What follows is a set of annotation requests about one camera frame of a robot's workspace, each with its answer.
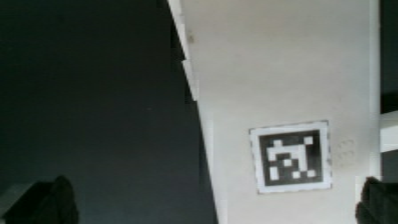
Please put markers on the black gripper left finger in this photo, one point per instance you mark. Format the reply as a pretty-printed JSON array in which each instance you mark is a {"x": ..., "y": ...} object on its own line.
[{"x": 39, "y": 203}]

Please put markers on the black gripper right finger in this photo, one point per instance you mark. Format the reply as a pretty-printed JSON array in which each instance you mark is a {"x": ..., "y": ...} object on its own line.
[{"x": 376, "y": 207}]

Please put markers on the white cabinet drawer block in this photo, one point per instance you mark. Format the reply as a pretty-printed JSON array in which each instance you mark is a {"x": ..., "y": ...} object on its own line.
[{"x": 282, "y": 69}]

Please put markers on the white right border rail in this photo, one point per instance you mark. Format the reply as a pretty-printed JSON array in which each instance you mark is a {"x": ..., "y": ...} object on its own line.
[{"x": 389, "y": 131}]

